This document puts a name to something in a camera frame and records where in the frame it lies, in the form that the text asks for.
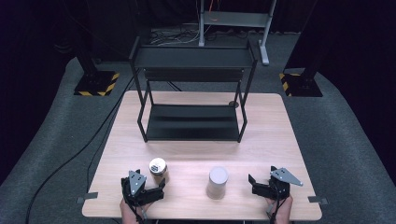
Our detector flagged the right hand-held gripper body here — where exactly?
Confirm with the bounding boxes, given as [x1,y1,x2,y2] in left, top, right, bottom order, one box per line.
[264,165,304,201]

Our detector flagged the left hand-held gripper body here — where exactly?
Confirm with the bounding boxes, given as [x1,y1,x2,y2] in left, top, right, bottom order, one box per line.
[120,169,151,207]

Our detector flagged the white-lidded spice jar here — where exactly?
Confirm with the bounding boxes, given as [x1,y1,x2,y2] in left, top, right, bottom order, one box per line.
[205,165,230,201]

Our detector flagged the black metal two-tier rack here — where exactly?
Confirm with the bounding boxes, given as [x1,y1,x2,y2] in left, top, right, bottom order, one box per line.
[129,36,259,144]

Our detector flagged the person's right hand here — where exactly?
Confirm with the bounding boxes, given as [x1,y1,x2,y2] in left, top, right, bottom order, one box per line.
[264,195,294,224]

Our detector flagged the person's left hand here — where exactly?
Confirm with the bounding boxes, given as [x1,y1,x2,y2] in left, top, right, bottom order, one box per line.
[120,199,150,224]

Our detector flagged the black stand with striped base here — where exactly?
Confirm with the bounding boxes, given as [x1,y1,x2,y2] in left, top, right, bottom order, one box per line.
[73,0,120,97]
[278,0,324,98]

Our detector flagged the left hand-held gripper cable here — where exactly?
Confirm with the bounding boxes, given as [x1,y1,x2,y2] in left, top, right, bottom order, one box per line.
[132,204,148,224]

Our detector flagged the hand-held gripper cable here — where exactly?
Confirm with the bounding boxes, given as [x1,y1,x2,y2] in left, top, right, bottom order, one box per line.
[132,204,148,224]
[266,199,283,224]

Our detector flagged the right hand-held gripper cable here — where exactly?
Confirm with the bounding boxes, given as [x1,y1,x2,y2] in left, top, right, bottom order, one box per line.
[266,199,283,224]

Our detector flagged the thin black cable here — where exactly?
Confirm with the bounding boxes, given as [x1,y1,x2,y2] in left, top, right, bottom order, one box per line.
[86,102,125,194]

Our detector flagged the long thick black cable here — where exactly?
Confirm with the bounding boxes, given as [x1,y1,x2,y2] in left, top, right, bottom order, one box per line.
[24,76,138,224]

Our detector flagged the bundle of floor cables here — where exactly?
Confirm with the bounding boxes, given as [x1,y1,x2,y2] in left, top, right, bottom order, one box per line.
[148,27,201,47]

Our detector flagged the grey metal stand frame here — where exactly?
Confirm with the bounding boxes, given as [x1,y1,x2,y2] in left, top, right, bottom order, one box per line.
[198,0,277,66]

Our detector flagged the orange cable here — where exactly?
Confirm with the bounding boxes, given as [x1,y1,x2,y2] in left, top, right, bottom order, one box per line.
[207,0,221,22]

